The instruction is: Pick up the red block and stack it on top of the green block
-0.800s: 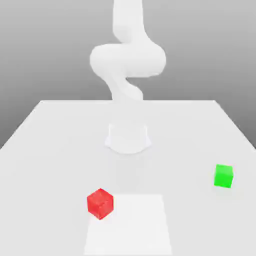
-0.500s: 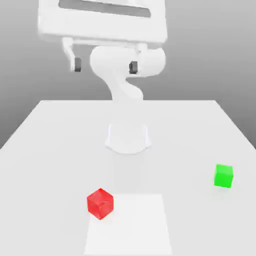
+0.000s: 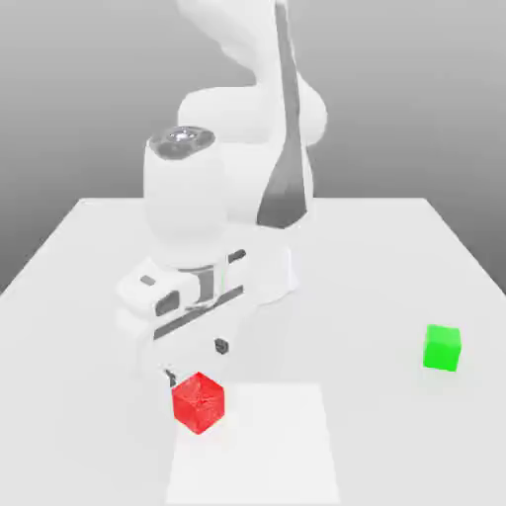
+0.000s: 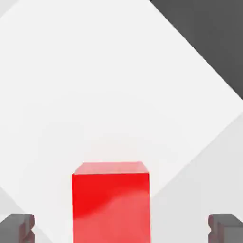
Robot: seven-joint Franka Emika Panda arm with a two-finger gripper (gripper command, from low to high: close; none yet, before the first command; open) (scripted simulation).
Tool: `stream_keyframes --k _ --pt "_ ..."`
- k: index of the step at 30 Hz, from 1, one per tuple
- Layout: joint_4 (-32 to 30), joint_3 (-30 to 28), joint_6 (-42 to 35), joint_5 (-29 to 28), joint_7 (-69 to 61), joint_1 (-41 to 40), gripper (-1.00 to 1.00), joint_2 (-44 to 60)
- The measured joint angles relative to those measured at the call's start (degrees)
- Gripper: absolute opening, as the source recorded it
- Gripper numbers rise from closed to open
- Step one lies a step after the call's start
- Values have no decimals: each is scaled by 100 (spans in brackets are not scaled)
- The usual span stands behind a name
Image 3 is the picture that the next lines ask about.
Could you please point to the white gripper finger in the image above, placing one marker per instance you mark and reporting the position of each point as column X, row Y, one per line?
column 170, row 378

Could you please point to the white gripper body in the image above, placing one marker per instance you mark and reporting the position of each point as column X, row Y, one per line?
column 189, row 348

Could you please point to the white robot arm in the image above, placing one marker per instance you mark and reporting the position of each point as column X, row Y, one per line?
column 185, row 197

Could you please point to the small red cube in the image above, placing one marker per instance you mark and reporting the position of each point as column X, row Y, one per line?
column 198, row 403

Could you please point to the small green cube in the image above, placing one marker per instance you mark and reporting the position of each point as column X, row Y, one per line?
column 441, row 348

